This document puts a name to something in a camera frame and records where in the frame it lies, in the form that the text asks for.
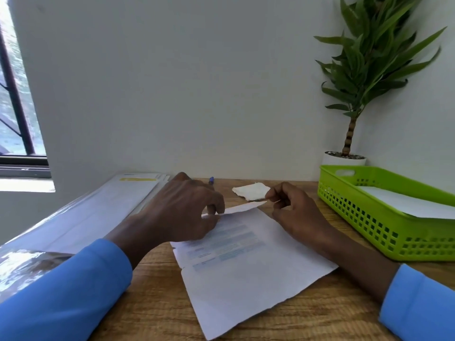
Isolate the person's right hand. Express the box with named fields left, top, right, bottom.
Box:
left=265, top=182, right=339, bottom=258

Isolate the person's left hand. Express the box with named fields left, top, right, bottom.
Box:
left=137, top=172, right=225, bottom=255

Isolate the white printed paper sheet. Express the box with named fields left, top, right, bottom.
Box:
left=171, top=200, right=339, bottom=341

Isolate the person's left forearm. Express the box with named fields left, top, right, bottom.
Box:
left=0, top=215, right=159, bottom=341

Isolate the person's right forearm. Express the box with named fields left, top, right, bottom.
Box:
left=322, top=224, right=455, bottom=341

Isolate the crumpled white tissue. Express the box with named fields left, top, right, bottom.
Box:
left=232, top=183, right=272, bottom=202

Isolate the white paper with yellow strip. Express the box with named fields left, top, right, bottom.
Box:
left=107, top=173, right=172, bottom=217

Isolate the white plant pot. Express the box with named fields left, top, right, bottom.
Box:
left=322, top=151, right=367, bottom=167

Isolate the green plastic basket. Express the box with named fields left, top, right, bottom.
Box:
left=317, top=165, right=455, bottom=262

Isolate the clear plastic document folder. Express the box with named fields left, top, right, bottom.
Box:
left=0, top=173, right=173, bottom=304

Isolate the blank white paper sheet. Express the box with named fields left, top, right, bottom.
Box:
left=355, top=185, right=455, bottom=220

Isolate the green leafy plant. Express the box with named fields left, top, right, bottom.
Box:
left=314, top=0, right=448, bottom=157

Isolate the dark window frame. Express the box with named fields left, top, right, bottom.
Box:
left=0, top=28, right=52, bottom=179

